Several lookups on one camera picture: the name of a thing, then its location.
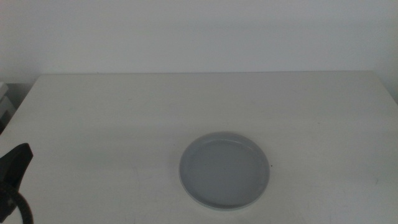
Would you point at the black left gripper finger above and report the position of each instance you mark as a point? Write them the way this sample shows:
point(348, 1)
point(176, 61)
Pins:
point(17, 161)

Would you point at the pale green shallow bowl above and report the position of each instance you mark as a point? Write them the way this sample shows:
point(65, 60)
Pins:
point(194, 200)

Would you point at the grey shallow bowl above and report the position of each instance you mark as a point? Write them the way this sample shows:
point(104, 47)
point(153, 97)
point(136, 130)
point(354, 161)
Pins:
point(224, 171)

